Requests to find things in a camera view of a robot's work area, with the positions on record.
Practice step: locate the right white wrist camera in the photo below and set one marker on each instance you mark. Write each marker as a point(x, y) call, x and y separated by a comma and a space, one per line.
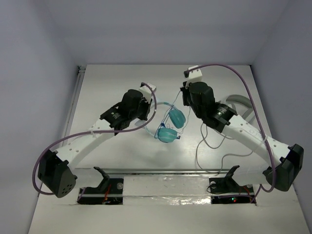
point(193, 74)

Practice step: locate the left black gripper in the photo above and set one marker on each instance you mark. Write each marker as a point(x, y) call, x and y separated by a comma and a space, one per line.
point(145, 109)

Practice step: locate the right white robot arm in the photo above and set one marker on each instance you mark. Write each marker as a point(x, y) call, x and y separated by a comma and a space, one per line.
point(284, 161)

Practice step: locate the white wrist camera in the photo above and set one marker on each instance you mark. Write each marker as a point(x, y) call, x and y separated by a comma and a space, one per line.
point(193, 74)
point(146, 91)

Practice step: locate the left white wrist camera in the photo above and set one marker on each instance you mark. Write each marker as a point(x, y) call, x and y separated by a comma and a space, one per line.
point(146, 91)

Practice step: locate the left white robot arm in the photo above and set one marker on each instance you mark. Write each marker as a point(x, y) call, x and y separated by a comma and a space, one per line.
point(55, 166)

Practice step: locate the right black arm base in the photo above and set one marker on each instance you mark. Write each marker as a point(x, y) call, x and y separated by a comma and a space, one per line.
point(225, 190)

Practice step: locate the teal headphones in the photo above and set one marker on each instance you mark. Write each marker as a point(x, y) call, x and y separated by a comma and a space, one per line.
point(172, 125)

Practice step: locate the grey headphones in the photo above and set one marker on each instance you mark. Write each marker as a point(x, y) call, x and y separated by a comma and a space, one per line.
point(248, 115)

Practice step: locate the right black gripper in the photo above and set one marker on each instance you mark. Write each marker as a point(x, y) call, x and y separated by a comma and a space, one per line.
point(185, 91)

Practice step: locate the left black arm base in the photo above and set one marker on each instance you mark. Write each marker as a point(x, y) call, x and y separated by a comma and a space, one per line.
point(108, 192)

